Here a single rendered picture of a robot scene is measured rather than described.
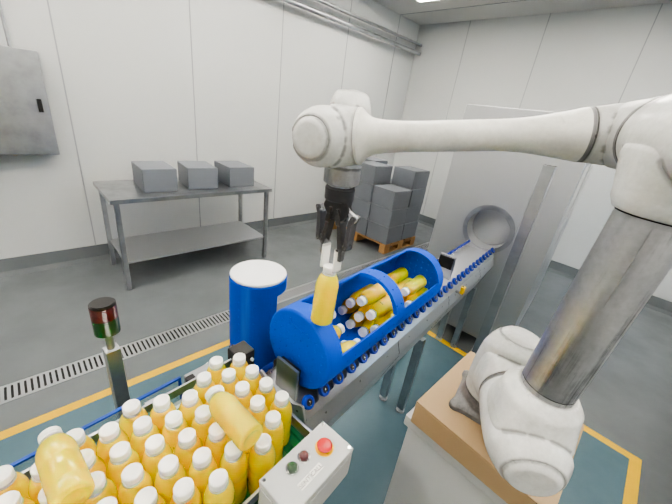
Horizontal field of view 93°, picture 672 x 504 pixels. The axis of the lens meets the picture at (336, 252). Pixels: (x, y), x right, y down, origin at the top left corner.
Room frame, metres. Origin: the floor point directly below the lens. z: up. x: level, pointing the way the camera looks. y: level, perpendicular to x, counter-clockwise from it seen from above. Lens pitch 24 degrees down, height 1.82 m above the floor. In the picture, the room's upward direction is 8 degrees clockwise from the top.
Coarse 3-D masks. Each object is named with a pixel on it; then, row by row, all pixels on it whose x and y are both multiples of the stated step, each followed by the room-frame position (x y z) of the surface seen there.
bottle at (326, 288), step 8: (320, 280) 0.77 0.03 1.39; (328, 280) 0.76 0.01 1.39; (336, 280) 0.78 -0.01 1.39; (320, 288) 0.76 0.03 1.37; (328, 288) 0.75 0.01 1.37; (336, 288) 0.77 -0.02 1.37; (320, 296) 0.76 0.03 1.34; (328, 296) 0.75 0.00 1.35; (336, 296) 0.78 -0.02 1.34; (312, 304) 0.78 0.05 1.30; (320, 304) 0.75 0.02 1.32; (328, 304) 0.75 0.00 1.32; (312, 312) 0.77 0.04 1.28; (320, 312) 0.75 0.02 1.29; (328, 312) 0.75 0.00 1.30; (312, 320) 0.76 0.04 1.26; (320, 320) 0.75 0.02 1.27; (328, 320) 0.75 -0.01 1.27
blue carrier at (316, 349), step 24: (384, 264) 1.47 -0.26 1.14; (408, 264) 1.53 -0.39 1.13; (432, 264) 1.41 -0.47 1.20; (360, 288) 1.33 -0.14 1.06; (384, 288) 1.10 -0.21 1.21; (432, 288) 1.32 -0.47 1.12; (288, 312) 0.84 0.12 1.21; (336, 312) 1.16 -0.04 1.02; (408, 312) 1.14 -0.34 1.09; (288, 336) 0.84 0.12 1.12; (312, 336) 0.78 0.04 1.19; (336, 336) 0.79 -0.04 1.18; (360, 336) 1.10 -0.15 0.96; (384, 336) 1.03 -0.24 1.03; (312, 360) 0.77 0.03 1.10; (336, 360) 0.76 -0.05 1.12; (312, 384) 0.76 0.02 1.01
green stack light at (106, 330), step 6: (96, 324) 0.67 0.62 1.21; (102, 324) 0.68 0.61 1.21; (108, 324) 0.68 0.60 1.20; (114, 324) 0.70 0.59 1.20; (96, 330) 0.67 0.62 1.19; (102, 330) 0.67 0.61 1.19; (108, 330) 0.68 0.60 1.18; (114, 330) 0.69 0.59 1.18; (96, 336) 0.67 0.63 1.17; (102, 336) 0.67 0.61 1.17; (108, 336) 0.68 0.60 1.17
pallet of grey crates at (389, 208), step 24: (384, 168) 4.69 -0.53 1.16; (408, 168) 4.79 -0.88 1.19; (360, 192) 4.70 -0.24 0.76; (384, 192) 4.40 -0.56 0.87; (408, 192) 4.50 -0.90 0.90; (360, 216) 4.66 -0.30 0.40; (384, 216) 4.36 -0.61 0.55; (408, 216) 4.63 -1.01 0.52; (384, 240) 4.30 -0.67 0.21; (408, 240) 4.72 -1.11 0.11
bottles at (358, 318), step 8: (408, 280) 1.42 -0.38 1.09; (400, 288) 1.34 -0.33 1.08; (424, 288) 1.39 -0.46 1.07; (408, 296) 1.32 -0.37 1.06; (416, 296) 1.31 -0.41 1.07; (344, 304) 1.17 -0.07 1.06; (344, 312) 1.13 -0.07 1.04; (352, 312) 1.17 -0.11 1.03; (360, 312) 1.10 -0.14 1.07; (392, 312) 1.14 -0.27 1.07; (352, 320) 1.12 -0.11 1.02; (360, 320) 1.08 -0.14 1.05; (368, 320) 1.12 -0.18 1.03; (376, 320) 1.08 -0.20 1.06; (384, 320) 1.08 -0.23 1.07; (336, 328) 0.96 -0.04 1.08; (344, 328) 0.99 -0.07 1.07; (360, 328) 1.08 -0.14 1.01; (368, 328) 1.09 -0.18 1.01; (344, 344) 0.90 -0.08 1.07; (352, 344) 0.90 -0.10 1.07
